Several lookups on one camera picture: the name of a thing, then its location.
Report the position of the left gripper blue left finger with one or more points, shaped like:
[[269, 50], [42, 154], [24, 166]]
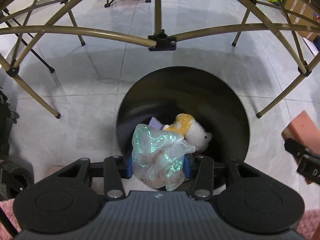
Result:
[[129, 168]]

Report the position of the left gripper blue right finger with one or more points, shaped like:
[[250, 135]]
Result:
[[188, 165]]

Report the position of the glittery green pouch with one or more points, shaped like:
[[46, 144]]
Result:
[[158, 157]]

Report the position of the yellow white plush toy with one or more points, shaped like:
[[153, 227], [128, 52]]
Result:
[[192, 131]]

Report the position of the layered cake sponge toy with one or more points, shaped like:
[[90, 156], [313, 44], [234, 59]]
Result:
[[304, 131]]

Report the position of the purple knitted cloth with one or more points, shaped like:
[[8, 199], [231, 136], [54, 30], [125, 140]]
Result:
[[156, 124]]

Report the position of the black trash bin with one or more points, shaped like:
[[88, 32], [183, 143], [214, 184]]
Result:
[[176, 111]]

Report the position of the pink fuzzy sleeve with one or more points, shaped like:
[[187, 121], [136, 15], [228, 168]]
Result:
[[7, 207]]

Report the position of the black suitcase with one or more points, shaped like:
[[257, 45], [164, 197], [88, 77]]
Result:
[[8, 117]]

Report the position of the cardboard boxes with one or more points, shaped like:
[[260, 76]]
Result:
[[301, 8]]

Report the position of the folding camping table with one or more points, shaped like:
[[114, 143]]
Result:
[[159, 41]]

